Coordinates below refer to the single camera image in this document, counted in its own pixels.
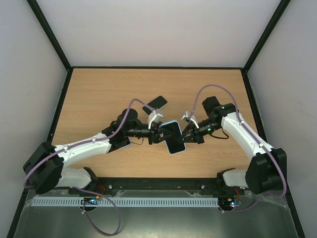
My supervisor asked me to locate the dark blue phone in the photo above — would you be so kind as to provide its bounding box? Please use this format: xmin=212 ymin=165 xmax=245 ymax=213
xmin=160 ymin=121 xmax=185 ymax=153

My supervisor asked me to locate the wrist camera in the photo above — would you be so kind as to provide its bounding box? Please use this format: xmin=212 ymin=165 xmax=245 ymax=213
xmin=148 ymin=109 xmax=163 ymax=129
xmin=181 ymin=111 xmax=199 ymax=128

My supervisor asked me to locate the light blue phone case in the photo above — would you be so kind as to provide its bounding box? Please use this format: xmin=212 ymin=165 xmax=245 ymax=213
xmin=159 ymin=119 xmax=187 ymax=155

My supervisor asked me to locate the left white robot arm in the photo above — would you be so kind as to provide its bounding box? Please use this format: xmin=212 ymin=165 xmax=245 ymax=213
xmin=23 ymin=109 xmax=174 ymax=194

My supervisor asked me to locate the white slotted cable duct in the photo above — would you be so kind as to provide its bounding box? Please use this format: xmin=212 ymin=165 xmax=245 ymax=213
xmin=30 ymin=197 xmax=218 ymax=208

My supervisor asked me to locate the left controller board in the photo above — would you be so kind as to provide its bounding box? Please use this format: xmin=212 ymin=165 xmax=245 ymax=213
xmin=80 ymin=196 xmax=103 ymax=205

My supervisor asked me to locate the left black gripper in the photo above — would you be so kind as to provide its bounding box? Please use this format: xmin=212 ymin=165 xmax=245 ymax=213
xmin=125 ymin=121 xmax=174 ymax=145

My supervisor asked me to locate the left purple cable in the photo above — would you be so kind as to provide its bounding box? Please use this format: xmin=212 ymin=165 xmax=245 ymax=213
xmin=23 ymin=98 xmax=156 ymax=235

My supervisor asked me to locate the right controller board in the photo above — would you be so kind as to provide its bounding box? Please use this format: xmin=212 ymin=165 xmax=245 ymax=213
xmin=224 ymin=197 xmax=242 ymax=207

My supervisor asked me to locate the phone in blue case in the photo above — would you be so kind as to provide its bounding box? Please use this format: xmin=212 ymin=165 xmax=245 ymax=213
xmin=118 ymin=139 xmax=131 ymax=149

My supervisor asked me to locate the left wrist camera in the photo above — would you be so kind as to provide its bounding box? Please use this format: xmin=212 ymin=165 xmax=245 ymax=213
xmin=148 ymin=109 xmax=163 ymax=129

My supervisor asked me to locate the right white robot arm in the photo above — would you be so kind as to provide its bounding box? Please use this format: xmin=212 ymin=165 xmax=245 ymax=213
xmin=178 ymin=96 xmax=287 ymax=194

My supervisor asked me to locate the black mounting rail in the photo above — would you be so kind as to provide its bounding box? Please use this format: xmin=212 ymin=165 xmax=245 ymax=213
xmin=84 ymin=178 xmax=245 ymax=197

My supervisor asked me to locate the controller board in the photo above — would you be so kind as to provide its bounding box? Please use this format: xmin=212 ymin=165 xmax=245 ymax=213
xmin=80 ymin=196 xmax=103 ymax=205
xmin=224 ymin=197 xmax=242 ymax=207

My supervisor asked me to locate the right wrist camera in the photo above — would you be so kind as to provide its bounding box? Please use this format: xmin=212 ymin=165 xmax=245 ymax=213
xmin=181 ymin=111 xmax=199 ymax=128

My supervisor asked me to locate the black aluminium frame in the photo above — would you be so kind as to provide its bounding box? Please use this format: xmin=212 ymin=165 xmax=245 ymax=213
xmin=7 ymin=0 xmax=305 ymax=238

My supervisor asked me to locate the black phone white edge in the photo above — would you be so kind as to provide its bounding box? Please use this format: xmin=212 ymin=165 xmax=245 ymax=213
xmin=142 ymin=95 xmax=168 ymax=115

